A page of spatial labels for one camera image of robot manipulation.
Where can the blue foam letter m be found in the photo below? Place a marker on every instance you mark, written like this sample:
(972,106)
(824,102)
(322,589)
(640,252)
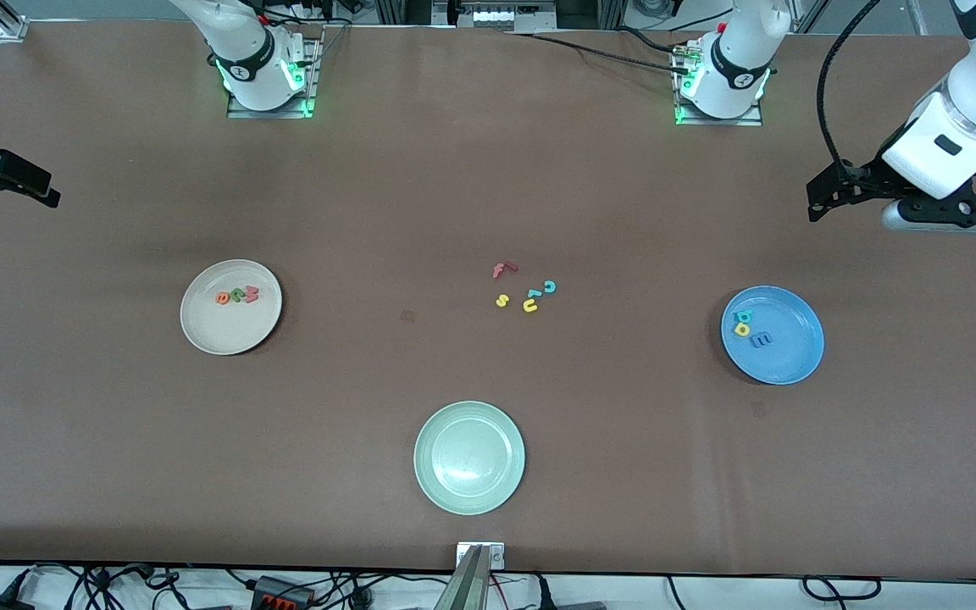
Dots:
(762,340)

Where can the blue plate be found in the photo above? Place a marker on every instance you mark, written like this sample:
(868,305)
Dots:
(780,356)

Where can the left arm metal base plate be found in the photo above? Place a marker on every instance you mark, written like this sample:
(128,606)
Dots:
(746,120)

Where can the metal frame device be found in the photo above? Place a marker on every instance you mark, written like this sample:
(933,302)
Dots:
(496,13)

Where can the black red power strip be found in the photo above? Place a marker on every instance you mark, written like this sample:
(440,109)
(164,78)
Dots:
(280,593)

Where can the brown plate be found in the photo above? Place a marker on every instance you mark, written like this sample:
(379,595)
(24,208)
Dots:
(230,326)

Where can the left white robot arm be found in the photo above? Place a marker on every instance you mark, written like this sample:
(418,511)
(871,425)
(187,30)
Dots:
(734,76)

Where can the pale green plate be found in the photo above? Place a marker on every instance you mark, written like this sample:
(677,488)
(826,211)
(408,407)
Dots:
(469,457)

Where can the metal camera mast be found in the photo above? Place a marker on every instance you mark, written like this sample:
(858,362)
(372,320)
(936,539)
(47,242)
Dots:
(471,580)

